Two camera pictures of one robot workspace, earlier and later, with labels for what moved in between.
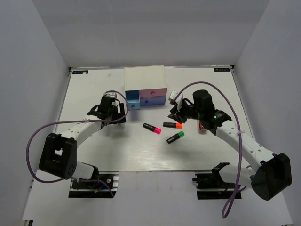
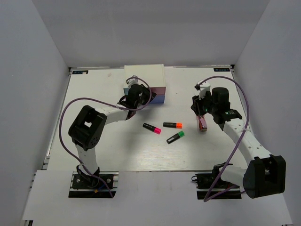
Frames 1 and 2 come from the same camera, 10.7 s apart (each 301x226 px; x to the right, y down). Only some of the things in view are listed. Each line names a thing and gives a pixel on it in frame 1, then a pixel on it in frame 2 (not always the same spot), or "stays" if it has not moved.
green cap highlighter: x=179 y=135 stays
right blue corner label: x=221 y=69 stays
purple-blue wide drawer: x=153 y=100 stays
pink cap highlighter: x=154 y=129 stays
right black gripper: x=178 y=114 -> x=197 y=104
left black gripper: x=122 y=111 -> x=146 y=92
